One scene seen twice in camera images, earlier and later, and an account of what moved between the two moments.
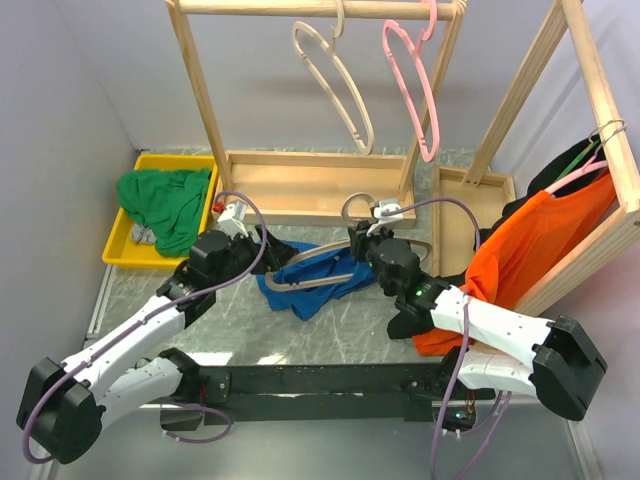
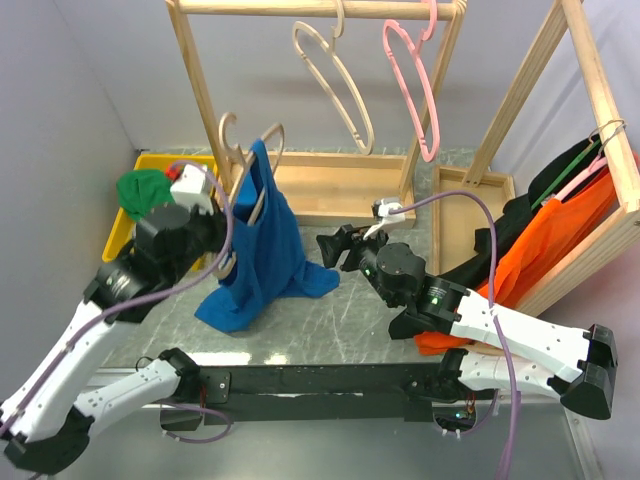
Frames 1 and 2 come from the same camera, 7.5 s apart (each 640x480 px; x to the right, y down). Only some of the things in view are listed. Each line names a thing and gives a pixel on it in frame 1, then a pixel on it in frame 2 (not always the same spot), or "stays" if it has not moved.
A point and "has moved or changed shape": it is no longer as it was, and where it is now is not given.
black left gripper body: (241, 255) -> (208, 234)
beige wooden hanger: (320, 249) -> (248, 157)
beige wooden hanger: (331, 47) stays
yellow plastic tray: (121, 251) stays
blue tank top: (306, 301) has moved or changed shape
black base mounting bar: (344, 393) stays
